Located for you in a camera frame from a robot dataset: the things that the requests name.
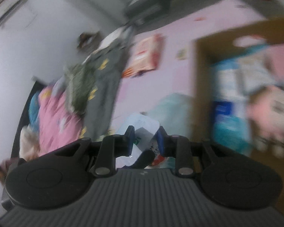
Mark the brown cardboard box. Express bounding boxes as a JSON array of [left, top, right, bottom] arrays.
[[192, 16, 284, 218]]

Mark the white blue soft packet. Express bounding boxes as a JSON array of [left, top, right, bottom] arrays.
[[115, 113, 178, 169]]

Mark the dark blue soft packet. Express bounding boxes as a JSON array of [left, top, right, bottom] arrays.
[[212, 100, 235, 121]]

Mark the white air conditioner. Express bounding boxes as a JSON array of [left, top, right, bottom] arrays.
[[0, 0, 37, 30]]

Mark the orange pink tissue pack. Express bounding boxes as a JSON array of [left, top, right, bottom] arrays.
[[129, 34, 165, 73]]

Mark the white printed soft packet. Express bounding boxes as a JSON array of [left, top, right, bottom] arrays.
[[237, 50, 280, 93]]

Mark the green patterned cloth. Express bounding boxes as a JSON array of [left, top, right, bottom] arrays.
[[63, 64, 98, 112]]

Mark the pink printed bed sheet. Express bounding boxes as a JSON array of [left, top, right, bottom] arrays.
[[108, 0, 268, 147]]

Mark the grey blanket with yellow prints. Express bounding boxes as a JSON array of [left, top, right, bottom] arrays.
[[82, 28, 136, 140]]

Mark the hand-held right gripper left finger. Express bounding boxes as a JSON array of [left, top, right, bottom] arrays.
[[55, 125, 135, 178]]

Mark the plain pink soft packet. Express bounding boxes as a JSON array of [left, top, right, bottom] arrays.
[[267, 44, 284, 82]]

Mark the pale green soft packet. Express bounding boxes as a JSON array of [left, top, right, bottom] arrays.
[[147, 93, 195, 133]]

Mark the small cardboard box with clutter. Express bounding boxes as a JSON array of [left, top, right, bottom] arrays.
[[76, 31, 101, 51]]

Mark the blue cloth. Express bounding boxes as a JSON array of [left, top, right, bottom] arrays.
[[28, 92, 42, 131]]

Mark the white pillow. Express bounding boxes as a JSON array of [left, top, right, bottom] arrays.
[[97, 27, 131, 51]]

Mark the pink blanket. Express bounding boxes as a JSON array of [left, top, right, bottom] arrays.
[[37, 85, 86, 157]]

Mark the black bed headboard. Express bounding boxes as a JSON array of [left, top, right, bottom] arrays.
[[10, 80, 46, 159]]

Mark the teal soft packet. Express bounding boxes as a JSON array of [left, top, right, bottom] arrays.
[[214, 116, 252, 152]]

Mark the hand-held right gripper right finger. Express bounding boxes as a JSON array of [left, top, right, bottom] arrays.
[[156, 126, 228, 178]]

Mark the grey lidded storage box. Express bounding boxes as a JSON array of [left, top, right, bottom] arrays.
[[124, 0, 164, 24]]

